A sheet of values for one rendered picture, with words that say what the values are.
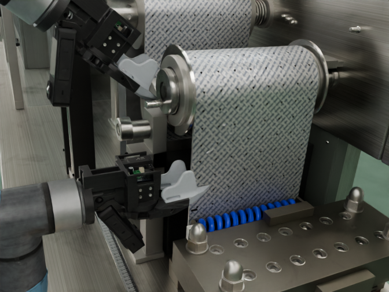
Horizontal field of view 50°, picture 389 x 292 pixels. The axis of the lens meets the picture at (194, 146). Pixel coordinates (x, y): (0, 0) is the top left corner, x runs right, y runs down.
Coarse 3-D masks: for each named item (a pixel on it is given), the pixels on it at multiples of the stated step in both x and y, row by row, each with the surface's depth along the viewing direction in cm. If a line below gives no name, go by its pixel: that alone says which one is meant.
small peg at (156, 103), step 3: (156, 99) 68; (159, 99) 68; (147, 102) 67; (150, 102) 67; (153, 102) 67; (156, 102) 67; (159, 102) 68; (162, 102) 68; (147, 105) 67; (150, 105) 67; (153, 105) 67; (156, 105) 67; (159, 105) 68; (162, 105) 68; (147, 108) 67
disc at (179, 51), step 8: (168, 48) 68; (176, 48) 65; (184, 56) 63; (160, 64) 72; (184, 64) 63; (192, 72) 61; (192, 80) 61; (192, 88) 61; (192, 96) 62; (192, 104) 62; (192, 112) 63; (192, 120) 64; (176, 128) 70; (184, 128) 66
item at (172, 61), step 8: (168, 56) 66; (176, 56) 65; (168, 64) 67; (176, 64) 64; (176, 72) 65; (184, 72) 63; (184, 80) 63; (184, 88) 63; (184, 96) 63; (184, 104) 63; (184, 112) 64; (168, 120) 70; (176, 120) 67; (184, 120) 66
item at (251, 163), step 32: (224, 128) 67; (256, 128) 70; (288, 128) 73; (192, 160) 67; (224, 160) 70; (256, 160) 73; (288, 160) 77; (224, 192) 73; (256, 192) 77; (288, 192) 80
